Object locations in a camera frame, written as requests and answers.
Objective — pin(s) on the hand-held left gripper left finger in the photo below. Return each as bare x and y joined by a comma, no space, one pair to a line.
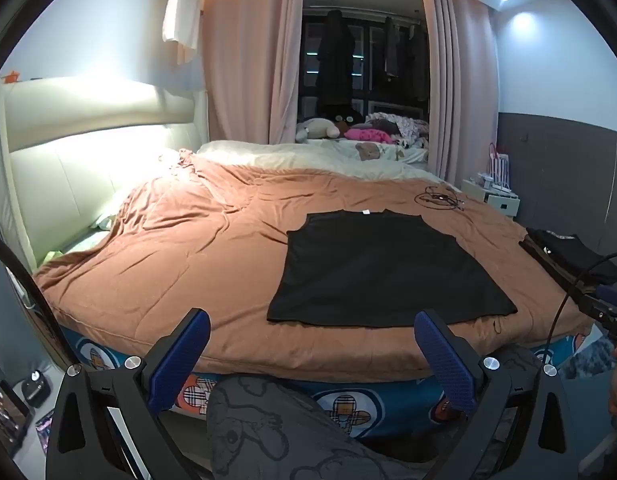
181,360

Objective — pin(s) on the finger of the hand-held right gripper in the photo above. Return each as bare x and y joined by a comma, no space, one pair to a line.
605,302

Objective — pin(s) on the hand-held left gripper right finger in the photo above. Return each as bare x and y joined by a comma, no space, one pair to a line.
446,360

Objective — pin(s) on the black sleeveless shirt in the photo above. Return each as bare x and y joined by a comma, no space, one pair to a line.
378,270

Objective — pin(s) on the stack of folded clothes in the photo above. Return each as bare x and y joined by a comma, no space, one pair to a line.
568,255

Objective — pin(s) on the pile of patterned clothes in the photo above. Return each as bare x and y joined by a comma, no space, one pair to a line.
401,127

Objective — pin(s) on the blue grey fuzzy cloth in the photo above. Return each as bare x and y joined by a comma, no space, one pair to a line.
588,355

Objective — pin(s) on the blue printed bed sheet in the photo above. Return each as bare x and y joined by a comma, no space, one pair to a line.
388,405

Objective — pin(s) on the brown blanket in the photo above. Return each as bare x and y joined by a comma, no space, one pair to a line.
188,260

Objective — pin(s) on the grey printed pants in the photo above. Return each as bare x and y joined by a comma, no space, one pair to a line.
268,430

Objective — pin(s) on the black alarm clock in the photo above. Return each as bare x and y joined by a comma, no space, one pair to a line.
36,390

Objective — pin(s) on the white nightstand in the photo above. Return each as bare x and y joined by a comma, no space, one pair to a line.
493,200

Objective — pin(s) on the black framed tablet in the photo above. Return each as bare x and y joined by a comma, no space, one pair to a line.
6,417

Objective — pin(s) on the cream padded headboard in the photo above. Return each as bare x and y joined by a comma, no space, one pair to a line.
88,170

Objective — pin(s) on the brown teddy bear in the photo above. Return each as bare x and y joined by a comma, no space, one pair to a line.
367,151

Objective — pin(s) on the cream duvet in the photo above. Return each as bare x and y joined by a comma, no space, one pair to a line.
288,157

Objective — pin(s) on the pink plush toy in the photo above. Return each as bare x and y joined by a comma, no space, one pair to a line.
368,135

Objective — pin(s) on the black plush toy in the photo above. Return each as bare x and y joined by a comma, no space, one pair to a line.
348,117

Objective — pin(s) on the cream plush toy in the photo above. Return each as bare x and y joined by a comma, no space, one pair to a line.
316,129

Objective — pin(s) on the dark hanging coat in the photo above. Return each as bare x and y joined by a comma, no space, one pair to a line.
334,60

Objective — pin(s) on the white hanging garment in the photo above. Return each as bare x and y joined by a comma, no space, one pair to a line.
183,10

